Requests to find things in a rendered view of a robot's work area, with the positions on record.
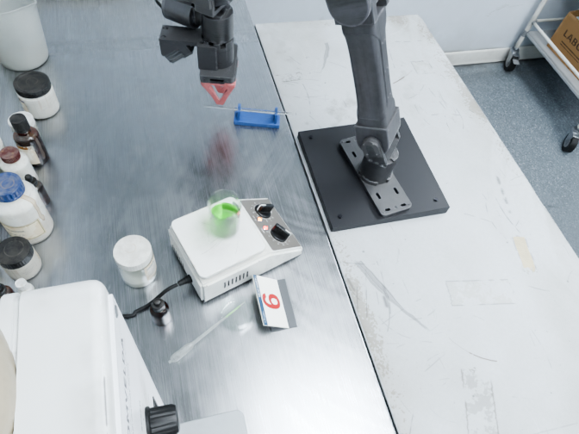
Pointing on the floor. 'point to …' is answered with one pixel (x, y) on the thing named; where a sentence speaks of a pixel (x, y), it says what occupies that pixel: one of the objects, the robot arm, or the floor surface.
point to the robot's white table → (445, 249)
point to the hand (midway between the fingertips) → (221, 95)
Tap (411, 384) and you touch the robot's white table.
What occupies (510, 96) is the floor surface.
